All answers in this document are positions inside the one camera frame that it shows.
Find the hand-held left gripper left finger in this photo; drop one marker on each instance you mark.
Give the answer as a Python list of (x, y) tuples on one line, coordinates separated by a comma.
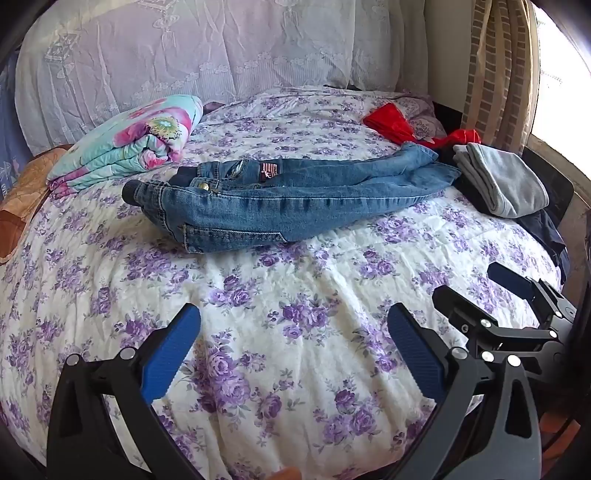
[(171, 350)]

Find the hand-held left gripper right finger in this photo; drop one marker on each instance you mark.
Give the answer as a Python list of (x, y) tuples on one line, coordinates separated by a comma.
[(415, 355)]

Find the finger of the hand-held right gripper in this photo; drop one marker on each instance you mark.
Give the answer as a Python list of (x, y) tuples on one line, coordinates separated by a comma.
[(510, 279), (455, 307)]

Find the blue denim pants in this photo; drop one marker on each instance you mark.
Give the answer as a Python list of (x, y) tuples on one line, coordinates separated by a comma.
[(277, 198)]

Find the dark navy garment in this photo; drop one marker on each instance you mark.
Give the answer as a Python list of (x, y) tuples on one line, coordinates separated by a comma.
[(545, 230)]

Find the folded grey garment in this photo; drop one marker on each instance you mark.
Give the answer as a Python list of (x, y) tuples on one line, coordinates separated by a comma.
[(503, 184)]

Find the black garment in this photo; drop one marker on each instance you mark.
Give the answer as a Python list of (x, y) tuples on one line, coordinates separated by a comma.
[(466, 189)]

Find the purple floral bedspread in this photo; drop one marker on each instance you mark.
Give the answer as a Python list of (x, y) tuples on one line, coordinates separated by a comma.
[(277, 300)]

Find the red garment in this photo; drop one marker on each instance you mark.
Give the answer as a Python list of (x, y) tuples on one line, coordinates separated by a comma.
[(390, 121)]

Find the window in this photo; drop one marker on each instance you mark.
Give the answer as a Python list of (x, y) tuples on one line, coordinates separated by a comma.
[(563, 83)]

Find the brick pattern curtain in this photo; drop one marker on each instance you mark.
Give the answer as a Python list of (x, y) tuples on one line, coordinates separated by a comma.
[(494, 69)]

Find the orange pillow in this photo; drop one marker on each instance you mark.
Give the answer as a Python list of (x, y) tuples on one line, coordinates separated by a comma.
[(23, 198)]

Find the folded turquoise floral blanket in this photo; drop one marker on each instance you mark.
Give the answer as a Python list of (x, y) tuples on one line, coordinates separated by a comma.
[(138, 134)]

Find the blue patterned cloth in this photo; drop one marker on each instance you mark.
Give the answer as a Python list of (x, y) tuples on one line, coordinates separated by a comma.
[(9, 138)]

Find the white lace cover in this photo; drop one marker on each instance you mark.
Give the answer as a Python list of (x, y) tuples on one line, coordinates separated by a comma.
[(184, 46)]

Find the black bed frame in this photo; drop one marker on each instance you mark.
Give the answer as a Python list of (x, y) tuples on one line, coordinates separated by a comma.
[(554, 180)]

